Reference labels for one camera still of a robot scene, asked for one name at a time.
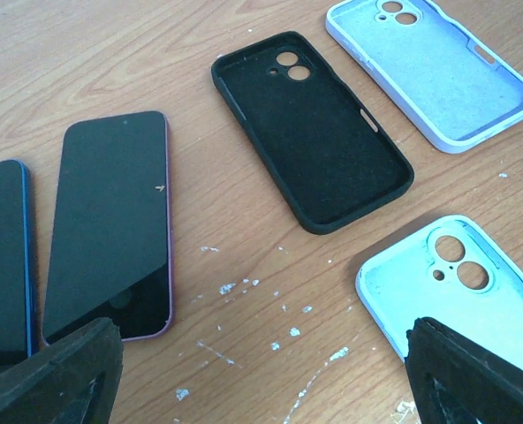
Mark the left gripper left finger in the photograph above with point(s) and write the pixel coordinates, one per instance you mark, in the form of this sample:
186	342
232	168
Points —
74	380

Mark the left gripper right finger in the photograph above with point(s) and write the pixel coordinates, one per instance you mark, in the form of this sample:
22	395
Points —
455	380

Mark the blue smartphone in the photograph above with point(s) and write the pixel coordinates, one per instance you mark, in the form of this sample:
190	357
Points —
18	334

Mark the phone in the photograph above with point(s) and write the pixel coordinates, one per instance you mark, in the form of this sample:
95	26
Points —
453	271
454	89

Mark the black phone case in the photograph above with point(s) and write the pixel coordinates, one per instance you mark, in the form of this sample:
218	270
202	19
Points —
330	159

